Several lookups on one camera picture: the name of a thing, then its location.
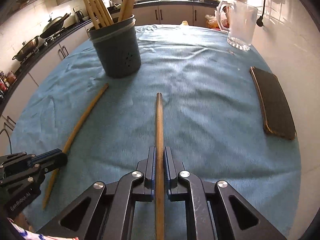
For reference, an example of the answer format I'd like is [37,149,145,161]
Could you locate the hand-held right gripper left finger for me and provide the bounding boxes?
[36,146,157,240]

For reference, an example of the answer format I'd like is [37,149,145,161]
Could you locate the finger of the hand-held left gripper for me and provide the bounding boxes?
[0,152,68,187]
[0,149,62,168]

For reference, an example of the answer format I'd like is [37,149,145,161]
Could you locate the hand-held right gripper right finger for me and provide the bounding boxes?
[164,147,287,240]

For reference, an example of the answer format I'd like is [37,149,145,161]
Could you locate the long wooden chopstick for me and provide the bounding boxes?
[155,92,165,240]
[42,83,109,210]

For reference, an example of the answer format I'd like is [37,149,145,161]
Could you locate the blue-grey utensil holder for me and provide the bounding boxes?
[87,14,142,79]

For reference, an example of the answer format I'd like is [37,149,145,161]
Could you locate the bunch of wooden chopsticks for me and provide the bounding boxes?
[79,0,139,30]

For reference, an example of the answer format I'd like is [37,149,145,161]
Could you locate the person's printed garment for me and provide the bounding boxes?
[7,217,80,240]

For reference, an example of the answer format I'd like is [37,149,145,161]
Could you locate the blue towel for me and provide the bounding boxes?
[7,24,302,240]

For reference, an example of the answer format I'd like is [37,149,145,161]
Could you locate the condiment jars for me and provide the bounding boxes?
[0,70,17,93]

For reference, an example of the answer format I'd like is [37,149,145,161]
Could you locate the steel wok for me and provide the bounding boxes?
[12,35,40,62]

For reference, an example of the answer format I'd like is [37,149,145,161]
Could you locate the dark wok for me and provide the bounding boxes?
[39,12,72,39]

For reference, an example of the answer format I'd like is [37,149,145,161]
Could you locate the steel kettle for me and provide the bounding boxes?
[73,8,85,23]

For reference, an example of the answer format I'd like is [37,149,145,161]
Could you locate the orange plastic bag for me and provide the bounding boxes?
[205,14,229,30]

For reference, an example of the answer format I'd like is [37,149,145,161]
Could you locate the clear glass mug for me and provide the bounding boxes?
[216,0,258,52]

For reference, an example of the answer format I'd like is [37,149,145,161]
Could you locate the thin black cable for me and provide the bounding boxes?
[0,129,13,153]

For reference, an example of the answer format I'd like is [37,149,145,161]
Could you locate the black power plug cable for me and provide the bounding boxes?
[256,0,269,27]

